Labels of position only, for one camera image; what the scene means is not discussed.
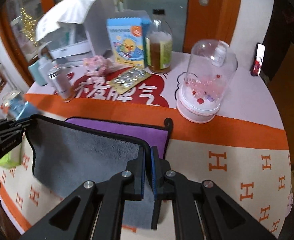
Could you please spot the white desktop organizer rack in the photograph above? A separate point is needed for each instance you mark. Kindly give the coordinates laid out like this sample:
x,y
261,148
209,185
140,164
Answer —
x,y
73,42

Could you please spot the orange cream H-pattern blanket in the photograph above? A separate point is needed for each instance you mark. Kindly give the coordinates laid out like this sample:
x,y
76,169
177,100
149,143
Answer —
x,y
244,151

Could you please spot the white squeeze bottle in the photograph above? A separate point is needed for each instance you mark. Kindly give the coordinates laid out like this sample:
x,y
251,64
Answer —
x,y
46,62

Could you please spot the pink plush toy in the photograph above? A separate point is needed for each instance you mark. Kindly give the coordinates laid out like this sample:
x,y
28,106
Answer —
x,y
97,66

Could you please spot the silver orange drink can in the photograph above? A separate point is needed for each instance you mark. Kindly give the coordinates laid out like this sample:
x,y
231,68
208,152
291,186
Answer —
x,y
61,83

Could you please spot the wooden glass sliding door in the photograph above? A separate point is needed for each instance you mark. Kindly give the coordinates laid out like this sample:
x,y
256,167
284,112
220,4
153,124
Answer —
x,y
188,20

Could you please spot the foil pill blister pack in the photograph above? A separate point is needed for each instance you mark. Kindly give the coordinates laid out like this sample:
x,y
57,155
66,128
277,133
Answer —
x,y
128,79

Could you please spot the blue snow globe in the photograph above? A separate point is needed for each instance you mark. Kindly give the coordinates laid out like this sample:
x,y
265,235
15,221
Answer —
x,y
15,107

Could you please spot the green tissue pack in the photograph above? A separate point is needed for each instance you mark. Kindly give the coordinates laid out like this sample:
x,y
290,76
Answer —
x,y
13,158

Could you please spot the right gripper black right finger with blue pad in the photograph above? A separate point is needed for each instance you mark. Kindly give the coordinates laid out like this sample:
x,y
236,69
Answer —
x,y
201,210

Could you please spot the purple grey microfibre towel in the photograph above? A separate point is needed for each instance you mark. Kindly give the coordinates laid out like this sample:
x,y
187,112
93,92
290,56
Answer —
x,y
68,153

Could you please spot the amber liquid glass bottle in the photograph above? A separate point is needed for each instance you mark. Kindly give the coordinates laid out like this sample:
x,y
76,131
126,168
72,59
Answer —
x,y
159,42

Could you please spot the blue duck carton box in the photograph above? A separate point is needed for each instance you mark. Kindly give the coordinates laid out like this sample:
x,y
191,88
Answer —
x,y
127,39

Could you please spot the white paper bag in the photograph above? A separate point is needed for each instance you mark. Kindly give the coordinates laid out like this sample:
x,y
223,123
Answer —
x,y
66,11

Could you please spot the white pill bottle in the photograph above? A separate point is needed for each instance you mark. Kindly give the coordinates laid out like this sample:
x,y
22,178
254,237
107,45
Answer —
x,y
219,54

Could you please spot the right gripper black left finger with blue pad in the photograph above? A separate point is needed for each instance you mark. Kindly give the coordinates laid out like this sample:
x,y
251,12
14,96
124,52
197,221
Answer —
x,y
94,211

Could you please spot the teal cylindrical humidifier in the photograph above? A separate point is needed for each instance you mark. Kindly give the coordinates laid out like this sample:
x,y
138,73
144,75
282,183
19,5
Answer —
x,y
35,73

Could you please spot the pink dome music box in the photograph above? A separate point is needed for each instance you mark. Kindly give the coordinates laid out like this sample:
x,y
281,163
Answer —
x,y
204,85

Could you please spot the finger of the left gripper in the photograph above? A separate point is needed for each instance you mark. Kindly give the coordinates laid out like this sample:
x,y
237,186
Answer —
x,y
24,124

